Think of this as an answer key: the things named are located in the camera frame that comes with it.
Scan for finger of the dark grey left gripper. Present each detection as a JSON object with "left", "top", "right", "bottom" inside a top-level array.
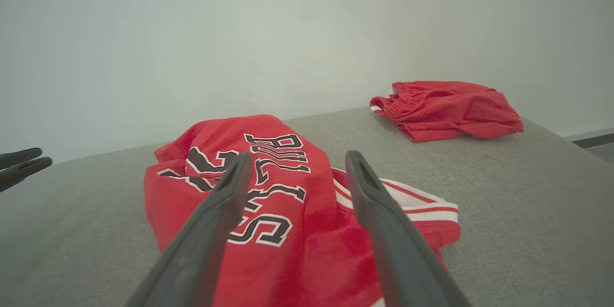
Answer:
[
  {"left": 0, "top": 157, "right": 53, "bottom": 192},
  {"left": 0, "top": 148, "right": 43, "bottom": 170}
]

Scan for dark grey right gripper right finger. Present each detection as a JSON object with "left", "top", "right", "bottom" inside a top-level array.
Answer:
[{"left": 345, "top": 150, "right": 473, "bottom": 307}]

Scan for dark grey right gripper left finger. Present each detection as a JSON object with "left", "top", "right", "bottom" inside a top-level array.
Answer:
[{"left": 126, "top": 152, "right": 253, "bottom": 307}]

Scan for red Bulls 23 jersey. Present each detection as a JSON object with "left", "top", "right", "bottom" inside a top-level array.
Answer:
[{"left": 144, "top": 114, "right": 462, "bottom": 307}]

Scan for red Bulls 23 shorts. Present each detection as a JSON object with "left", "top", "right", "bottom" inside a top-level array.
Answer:
[{"left": 369, "top": 81, "right": 524, "bottom": 142}]

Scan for dark baseboard strip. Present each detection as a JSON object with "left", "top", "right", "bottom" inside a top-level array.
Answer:
[{"left": 565, "top": 129, "right": 614, "bottom": 150}]

